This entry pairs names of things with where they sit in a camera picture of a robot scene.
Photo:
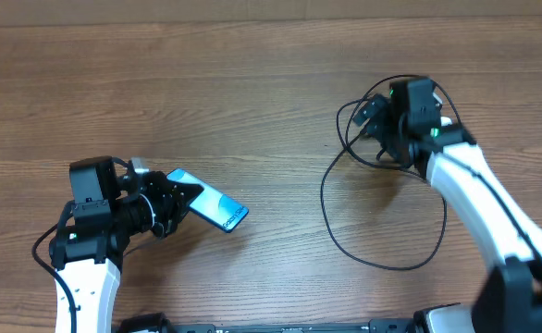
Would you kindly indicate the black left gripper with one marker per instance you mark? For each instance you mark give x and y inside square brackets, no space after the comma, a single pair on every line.
[176,201]

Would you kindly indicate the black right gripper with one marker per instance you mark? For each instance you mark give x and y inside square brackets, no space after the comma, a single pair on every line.
[374,125]

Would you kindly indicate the blue Galaxy smartphone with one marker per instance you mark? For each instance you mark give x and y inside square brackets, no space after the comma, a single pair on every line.
[211,204]

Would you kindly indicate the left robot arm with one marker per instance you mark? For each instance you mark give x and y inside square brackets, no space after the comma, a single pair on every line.
[112,201]

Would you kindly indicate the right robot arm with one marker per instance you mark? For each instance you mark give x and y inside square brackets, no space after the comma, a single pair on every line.
[408,123]

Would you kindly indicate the white power strip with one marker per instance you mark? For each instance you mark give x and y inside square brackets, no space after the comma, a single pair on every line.
[444,121]

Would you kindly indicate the brown cardboard backdrop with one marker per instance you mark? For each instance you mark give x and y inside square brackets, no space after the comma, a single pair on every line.
[24,13]

